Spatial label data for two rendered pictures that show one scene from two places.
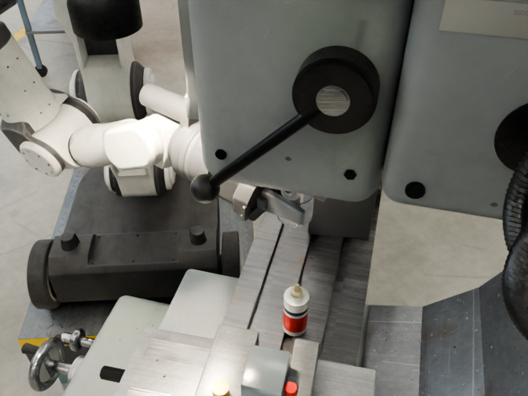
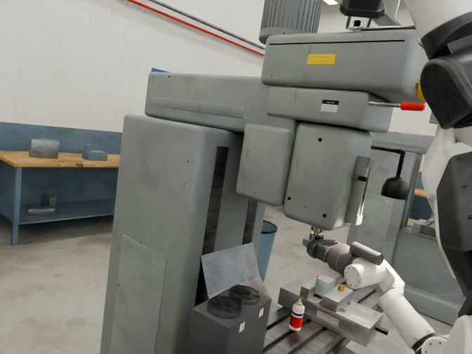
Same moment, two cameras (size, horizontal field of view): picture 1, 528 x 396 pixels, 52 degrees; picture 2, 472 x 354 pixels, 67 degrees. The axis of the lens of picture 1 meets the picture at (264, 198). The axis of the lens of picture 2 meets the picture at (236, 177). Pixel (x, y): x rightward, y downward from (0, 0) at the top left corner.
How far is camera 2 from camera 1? 1.72 m
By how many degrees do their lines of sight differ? 125
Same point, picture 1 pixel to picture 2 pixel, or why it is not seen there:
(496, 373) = (238, 277)
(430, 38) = not seen: hidden behind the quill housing
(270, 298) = (300, 341)
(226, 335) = (336, 298)
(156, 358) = (364, 318)
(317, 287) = (274, 334)
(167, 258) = not seen: outside the picture
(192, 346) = (348, 315)
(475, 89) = not seen: hidden behind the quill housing
